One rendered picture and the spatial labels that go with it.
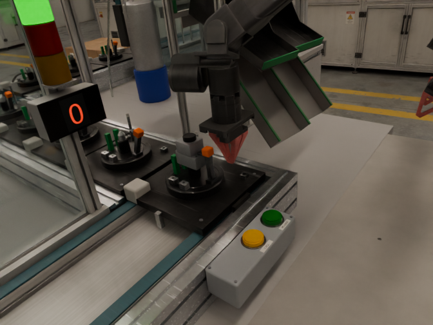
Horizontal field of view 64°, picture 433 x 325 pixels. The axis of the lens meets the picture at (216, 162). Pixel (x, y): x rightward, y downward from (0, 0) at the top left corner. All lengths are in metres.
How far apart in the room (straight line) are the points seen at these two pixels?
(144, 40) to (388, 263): 1.29
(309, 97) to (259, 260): 0.62
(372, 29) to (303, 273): 4.21
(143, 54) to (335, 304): 1.30
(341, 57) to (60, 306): 4.58
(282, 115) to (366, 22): 3.85
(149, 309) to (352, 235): 0.48
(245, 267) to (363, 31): 4.33
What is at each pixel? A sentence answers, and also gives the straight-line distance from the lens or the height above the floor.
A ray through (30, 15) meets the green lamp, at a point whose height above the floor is 1.37.
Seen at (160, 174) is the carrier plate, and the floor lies 0.97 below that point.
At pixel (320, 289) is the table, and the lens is 0.74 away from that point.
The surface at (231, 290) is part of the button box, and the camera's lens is 0.62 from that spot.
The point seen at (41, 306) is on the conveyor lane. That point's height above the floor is 0.92.
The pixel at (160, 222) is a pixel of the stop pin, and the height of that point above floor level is 0.95.
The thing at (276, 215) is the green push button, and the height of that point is 0.97.
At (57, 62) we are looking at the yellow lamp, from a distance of 0.67.
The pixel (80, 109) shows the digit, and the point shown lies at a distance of 0.70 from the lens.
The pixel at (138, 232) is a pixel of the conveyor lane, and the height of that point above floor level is 0.92.
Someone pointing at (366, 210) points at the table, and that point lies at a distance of 0.94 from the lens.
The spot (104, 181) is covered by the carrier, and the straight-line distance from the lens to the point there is 0.92.
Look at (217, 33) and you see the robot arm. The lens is 0.61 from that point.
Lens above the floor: 1.42
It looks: 30 degrees down
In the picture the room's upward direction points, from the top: 6 degrees counter-clockwise
